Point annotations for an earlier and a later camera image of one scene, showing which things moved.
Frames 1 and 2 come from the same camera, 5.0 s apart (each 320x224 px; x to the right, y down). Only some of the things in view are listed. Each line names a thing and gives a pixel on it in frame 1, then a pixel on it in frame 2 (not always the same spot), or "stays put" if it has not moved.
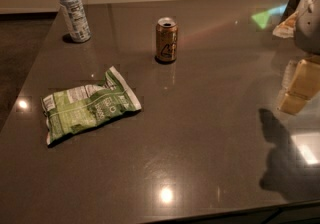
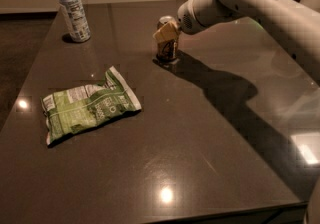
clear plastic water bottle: x=79 y=27 stays put
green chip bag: x=82 y=107 stays put
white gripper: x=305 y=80 -> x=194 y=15
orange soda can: x=166 y=40 stays put
